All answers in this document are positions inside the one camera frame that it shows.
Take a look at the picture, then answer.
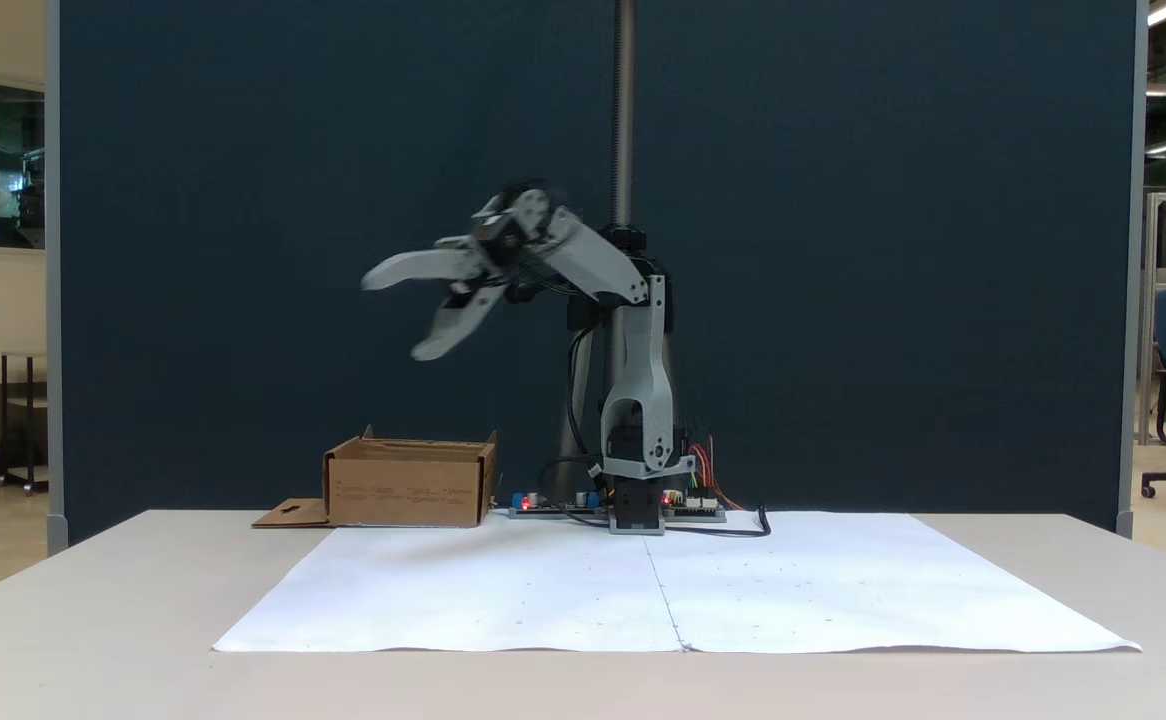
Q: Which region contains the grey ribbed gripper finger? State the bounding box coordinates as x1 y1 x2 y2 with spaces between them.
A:
360 247 485 294

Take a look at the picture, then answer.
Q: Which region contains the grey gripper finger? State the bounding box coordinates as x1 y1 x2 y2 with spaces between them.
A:
410 283 510 363

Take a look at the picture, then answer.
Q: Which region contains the brown cardboard box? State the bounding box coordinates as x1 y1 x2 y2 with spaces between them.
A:
251 425 499 529

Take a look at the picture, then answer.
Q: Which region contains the dark blue partition panel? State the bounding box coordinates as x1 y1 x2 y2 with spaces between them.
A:
46 0 1145 557

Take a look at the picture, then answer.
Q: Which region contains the blue circuit board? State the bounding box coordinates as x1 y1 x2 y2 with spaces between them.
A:
508 490 609 519

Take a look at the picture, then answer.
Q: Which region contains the white paper sheet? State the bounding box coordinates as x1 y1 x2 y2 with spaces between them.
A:
212 512 685 654
646 512 1143 655

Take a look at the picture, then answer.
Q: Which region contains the grey controller board red LED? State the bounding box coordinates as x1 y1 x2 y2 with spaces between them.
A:
663 488 727 523

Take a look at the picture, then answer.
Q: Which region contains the black wheeled cart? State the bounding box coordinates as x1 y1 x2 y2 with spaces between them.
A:
0 351 49 497

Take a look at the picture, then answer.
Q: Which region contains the thin black gripper wire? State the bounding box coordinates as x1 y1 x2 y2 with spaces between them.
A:
503 268 584 302

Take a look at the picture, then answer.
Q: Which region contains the thin black base wire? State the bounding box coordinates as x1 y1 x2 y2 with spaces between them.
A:
540 328 609 493

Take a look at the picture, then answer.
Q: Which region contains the metal camera stand pole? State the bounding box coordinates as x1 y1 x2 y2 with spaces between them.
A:
555 0 684 483

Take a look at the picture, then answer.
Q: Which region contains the orange wire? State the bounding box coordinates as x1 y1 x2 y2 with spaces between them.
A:
688 436 745 512

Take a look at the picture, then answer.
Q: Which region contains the black cable white plug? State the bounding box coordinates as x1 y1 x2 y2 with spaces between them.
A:
665 505 773 539

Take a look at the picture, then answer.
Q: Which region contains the framed wall window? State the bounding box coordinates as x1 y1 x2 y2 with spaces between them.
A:
0 72 48 257

